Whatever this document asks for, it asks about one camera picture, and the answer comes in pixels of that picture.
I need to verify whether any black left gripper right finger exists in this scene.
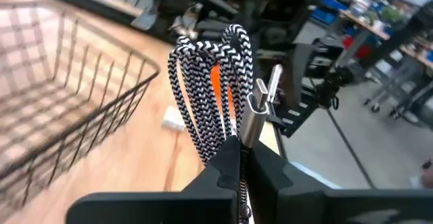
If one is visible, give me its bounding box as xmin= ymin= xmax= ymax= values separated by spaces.
xmin=244 ymin=141 xmax=433 ymax=224

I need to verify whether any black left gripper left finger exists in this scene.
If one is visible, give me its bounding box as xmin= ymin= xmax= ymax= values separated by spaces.
xmin=66 ymin=135 xmax=242 ymax=224

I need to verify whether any black white braided cable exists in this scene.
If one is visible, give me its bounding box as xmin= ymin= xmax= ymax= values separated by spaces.
xmin=167 ymin=23 xmax=284 ymax=224

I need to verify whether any blue storage bin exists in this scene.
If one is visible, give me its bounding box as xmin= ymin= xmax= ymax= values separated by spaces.
xmin=310 ymin=7 xmax=339 ymax=25
xmin=319 ymin=0 xmax=349 ymax=12

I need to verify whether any black connector panel with labels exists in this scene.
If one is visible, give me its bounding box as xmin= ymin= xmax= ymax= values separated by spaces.
xmin=279 ymin=95 xmax=321 ymax=139

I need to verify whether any small white cube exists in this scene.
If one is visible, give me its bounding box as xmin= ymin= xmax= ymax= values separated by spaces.
xmin=161 ymin=105 xmax=186 ymax=133

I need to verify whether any red object under workbench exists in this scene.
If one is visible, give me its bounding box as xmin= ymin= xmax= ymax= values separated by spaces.
xmin=342 ymin=36 xmax=372 ymax=60

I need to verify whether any wooden workbench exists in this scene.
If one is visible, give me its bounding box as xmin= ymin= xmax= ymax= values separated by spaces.
xmin=338 ymin=9 xmax=433 ymax=71

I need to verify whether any black wire basket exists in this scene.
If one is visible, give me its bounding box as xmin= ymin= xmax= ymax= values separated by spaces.
xmin=0 ymin=0 xmax=161 ymax=215

